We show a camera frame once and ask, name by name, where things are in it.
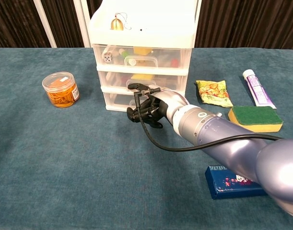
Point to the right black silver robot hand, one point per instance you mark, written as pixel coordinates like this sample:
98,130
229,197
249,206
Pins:
170,100

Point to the yellow pad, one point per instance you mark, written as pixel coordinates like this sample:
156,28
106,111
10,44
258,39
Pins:
142,76

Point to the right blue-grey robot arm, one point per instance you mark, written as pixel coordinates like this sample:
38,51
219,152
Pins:
232,143

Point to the white plastic drawer cabinet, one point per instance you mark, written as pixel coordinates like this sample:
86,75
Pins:
160,24

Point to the blurry red block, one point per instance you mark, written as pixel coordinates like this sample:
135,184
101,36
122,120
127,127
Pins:
174,63

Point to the green snack packet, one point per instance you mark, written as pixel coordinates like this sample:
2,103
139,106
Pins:
213,93

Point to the yellow toy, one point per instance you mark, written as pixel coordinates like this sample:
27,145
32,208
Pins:
142,50

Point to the green object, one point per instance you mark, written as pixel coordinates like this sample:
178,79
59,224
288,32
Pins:
123,53

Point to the white die coloured pips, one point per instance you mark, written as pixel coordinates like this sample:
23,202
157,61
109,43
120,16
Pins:
108,57

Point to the green yellow sponge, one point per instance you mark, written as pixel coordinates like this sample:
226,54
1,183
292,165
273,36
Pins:
255,117

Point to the white purple toothpaste tube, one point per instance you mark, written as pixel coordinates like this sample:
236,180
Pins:
257,88

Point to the small golden bell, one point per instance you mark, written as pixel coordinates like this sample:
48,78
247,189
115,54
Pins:
117,24

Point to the long dark blue box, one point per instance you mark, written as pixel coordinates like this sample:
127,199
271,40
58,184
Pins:
223,187

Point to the dark brown pleated curtain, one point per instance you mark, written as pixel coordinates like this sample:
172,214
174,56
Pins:
64,24
244,24
93,4
14,24

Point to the clear jar of rubber bands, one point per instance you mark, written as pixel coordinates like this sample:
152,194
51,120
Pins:
62,91

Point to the teal table mat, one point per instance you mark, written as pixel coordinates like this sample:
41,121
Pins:
64,167

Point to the wide white frame post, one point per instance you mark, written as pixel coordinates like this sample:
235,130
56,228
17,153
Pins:
81,24

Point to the thin white frame post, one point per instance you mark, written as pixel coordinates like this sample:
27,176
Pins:
45,24

